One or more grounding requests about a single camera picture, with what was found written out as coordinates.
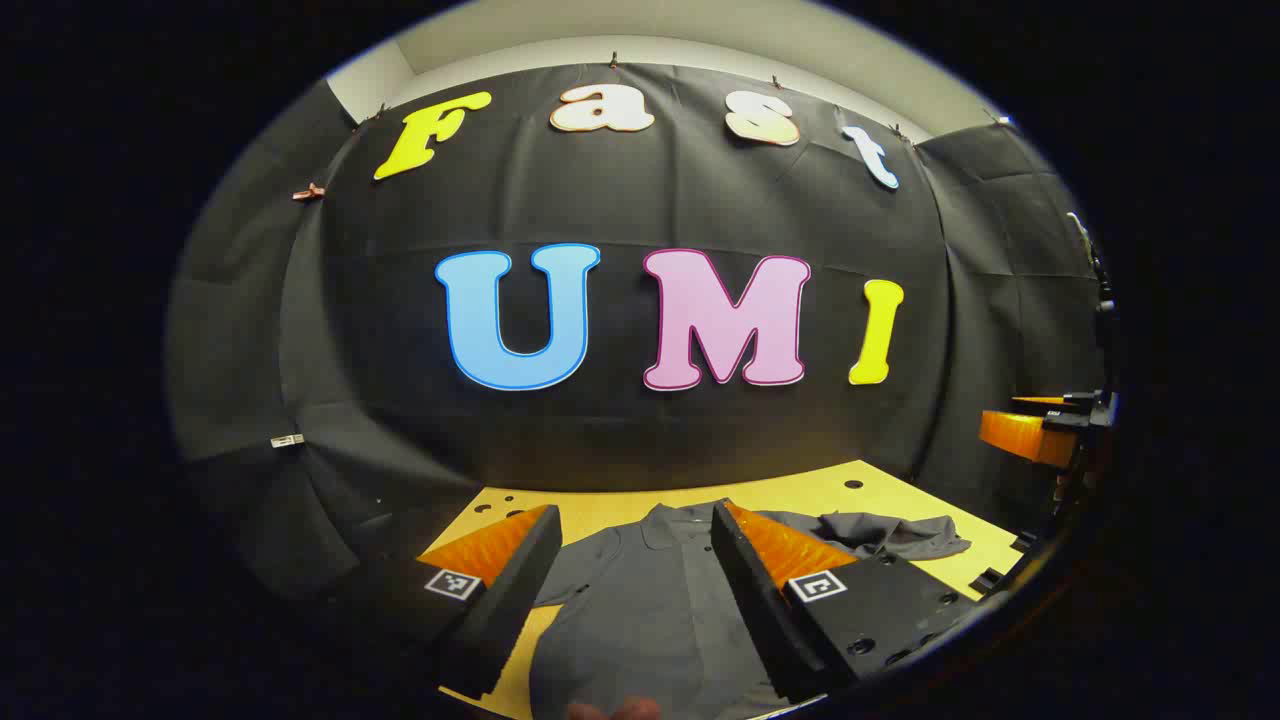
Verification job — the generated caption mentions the black backdrop cloth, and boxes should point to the black backdrop cloth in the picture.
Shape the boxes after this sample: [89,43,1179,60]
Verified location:
[165,62,1111,641]

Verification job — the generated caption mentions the grey button-up shirt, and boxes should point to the grey button-up shirt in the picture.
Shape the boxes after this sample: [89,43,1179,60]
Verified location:
[528,503,973,720]

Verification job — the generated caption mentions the grey metal stand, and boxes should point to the grey metal stand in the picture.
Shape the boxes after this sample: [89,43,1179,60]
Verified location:
[1065,210,1116,316]

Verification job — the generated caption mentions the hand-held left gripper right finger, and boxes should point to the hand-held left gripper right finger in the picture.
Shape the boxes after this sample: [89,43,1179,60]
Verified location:
[710,500,991,704]

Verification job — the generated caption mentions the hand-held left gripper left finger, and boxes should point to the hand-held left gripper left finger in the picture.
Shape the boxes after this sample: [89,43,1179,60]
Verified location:
[330,503,564,701]

